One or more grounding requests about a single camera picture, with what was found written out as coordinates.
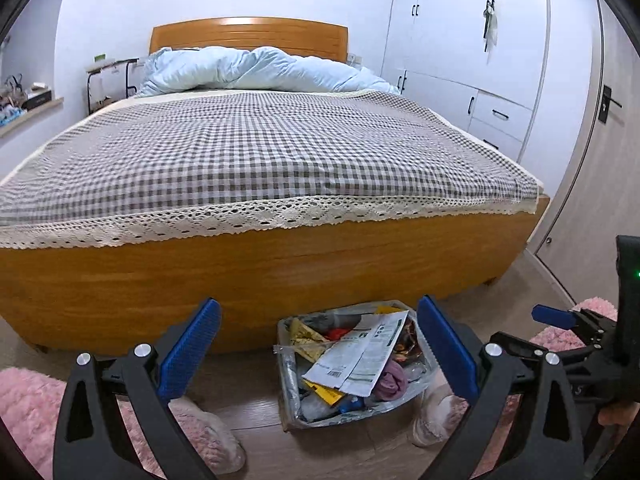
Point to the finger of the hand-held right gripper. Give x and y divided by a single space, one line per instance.
550 315
585 360

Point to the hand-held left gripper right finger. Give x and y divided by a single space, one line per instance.
447 345

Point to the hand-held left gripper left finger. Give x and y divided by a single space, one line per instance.
192 345

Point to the red white snack bag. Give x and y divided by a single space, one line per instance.
412 342

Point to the purple cloth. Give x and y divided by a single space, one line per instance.
392 382

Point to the green white fruit packet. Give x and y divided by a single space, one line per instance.
365 355

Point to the bin with clear liner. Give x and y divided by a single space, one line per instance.
289 375

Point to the red candy wrapper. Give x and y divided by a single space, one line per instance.
337 333

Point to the gold foil packet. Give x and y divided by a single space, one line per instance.
302 332

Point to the blue carton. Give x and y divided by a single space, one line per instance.
352 403

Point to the yellow snack bag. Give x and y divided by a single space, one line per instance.
325 394

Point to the person's right hand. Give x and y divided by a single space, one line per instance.
617 414

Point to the pink fluffy rug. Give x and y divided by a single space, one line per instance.
597 306
30 410

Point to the pink fluffy slipper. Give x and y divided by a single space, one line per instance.
210 435
435 420

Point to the wooden window sill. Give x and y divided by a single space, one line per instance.
45 108

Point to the light blue duvet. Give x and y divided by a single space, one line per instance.
275 70

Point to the black box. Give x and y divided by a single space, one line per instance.
39 100

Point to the metal bedside rack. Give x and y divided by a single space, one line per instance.
107 66

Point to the hanging white plastic bag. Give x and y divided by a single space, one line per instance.
491 25

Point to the white wardrobe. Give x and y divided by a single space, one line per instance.
450 35

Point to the small cluttered ornaments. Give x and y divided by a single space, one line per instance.
12 92

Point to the wooden bed frame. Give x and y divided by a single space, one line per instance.
250 285

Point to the wall socket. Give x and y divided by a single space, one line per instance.
355 58

